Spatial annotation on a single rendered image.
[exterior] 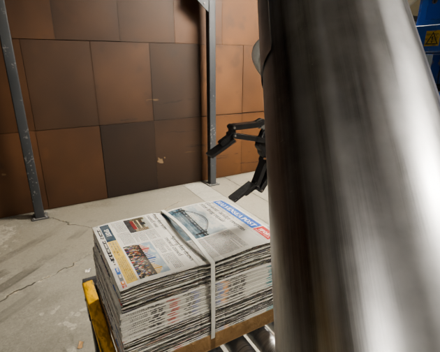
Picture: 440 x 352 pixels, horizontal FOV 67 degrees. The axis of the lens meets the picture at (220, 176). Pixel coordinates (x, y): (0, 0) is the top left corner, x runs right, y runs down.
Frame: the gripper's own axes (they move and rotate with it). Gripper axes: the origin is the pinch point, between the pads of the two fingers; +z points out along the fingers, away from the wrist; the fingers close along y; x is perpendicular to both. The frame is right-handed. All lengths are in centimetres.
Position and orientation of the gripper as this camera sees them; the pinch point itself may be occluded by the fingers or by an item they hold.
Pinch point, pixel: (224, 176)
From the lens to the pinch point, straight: 79.6
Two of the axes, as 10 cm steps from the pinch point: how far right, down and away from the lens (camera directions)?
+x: -4.9, -2.8, 8.2
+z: -7.8, 5.7, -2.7
